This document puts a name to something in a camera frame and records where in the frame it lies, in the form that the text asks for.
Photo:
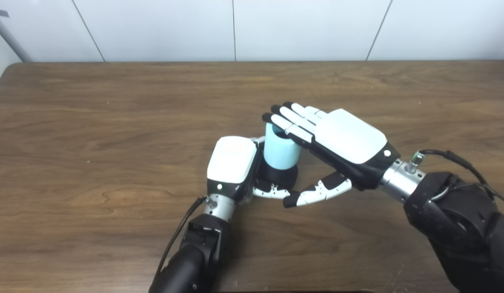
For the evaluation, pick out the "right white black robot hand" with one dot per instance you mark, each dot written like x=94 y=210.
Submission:
x=349 y=134

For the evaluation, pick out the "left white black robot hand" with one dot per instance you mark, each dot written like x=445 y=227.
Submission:
x=231 y=160

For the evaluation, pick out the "black plastic cup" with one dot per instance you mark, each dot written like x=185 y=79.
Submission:
x=278 y=177

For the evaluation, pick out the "light blue plastic cup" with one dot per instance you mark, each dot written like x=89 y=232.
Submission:
x=280 y=150

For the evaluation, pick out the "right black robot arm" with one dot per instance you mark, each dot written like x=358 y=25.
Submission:
x=459 y=215

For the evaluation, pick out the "grey wall corner trim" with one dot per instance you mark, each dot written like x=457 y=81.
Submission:
x=12 y=38

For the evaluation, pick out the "small grey wall sticker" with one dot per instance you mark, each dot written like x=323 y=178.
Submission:
x=1 y=13

